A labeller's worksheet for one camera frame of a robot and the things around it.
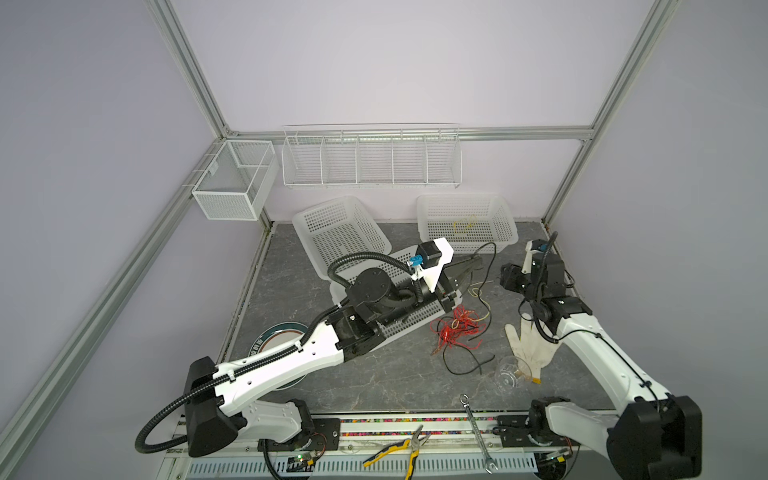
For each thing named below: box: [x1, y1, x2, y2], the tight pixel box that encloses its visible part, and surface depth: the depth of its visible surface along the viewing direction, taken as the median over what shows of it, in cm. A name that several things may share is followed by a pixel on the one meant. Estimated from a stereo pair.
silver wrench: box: [459, 394, 499, 475], surface depth 77 cm
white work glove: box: [504, 313, 562, 385], surface depth 87 cm
